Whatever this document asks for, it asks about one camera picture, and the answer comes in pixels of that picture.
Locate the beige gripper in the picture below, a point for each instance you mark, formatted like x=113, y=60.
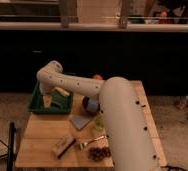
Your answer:
x=47, y=100

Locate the green pepper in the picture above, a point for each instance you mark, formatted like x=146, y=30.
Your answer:
x=57, y=104

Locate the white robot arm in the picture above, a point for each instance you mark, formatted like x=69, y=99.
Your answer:
x=129, y=137

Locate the green plastic tray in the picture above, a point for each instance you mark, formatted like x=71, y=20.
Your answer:
x=36, y=102

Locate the dark round bowl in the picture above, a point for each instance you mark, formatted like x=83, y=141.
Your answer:
x=85, y=103

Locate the blue grey cloth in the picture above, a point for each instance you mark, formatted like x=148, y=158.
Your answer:
x=79, y=122

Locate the blue sponge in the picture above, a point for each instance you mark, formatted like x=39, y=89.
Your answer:
x=93, y=106

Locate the orange lidded spice jar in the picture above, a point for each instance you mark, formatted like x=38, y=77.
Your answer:
x=98, y=77

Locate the green plastic cup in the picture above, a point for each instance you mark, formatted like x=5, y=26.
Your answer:
x=98, y=123

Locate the silver metal fork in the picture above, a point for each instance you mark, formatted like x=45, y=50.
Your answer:
x=83, y=145

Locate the bunch of dark grapes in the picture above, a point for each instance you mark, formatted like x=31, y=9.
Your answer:
x=97, y=154

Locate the black chair frame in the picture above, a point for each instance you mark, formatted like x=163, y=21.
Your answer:
x=9, y=150

